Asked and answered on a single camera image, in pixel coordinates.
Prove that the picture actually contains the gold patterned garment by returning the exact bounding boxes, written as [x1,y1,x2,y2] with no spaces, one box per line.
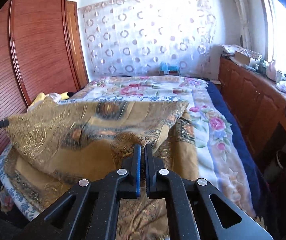
[6,100,199,239]

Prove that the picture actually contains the blue floral white bedsheet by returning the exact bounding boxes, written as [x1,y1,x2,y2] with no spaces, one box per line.
[4,100,186,212]

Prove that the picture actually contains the pink floral quilt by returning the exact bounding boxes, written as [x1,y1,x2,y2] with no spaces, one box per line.
[72,75,256,217]

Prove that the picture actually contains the navy blue blanket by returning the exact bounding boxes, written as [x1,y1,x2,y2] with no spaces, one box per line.
[207,81,270,220]

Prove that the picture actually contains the yellow plush toy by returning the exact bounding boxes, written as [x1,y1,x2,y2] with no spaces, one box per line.
[27,92,75,111]

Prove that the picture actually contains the wooden slatted wardrobe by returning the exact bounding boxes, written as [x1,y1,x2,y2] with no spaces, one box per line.
[0,0,89,120]

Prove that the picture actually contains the wooden sideboard cabinet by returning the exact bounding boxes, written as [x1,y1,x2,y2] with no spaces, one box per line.
[218,56,286,160]

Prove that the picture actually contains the teal toy on bed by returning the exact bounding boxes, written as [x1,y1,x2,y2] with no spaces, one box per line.
[159,62,180,76]

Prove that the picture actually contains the white jug on cabinet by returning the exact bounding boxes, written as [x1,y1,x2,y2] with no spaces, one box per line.
[266,60,277,81]

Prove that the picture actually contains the cardboard box on cabinet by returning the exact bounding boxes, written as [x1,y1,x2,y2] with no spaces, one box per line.
[234,51,257,67]

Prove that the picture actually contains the patterned fabric on cabinet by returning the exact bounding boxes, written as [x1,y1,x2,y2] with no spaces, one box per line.
[221,44,244,55]

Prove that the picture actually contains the circle patterned sheer curtain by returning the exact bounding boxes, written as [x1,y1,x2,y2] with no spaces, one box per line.
[78,0,217,78]

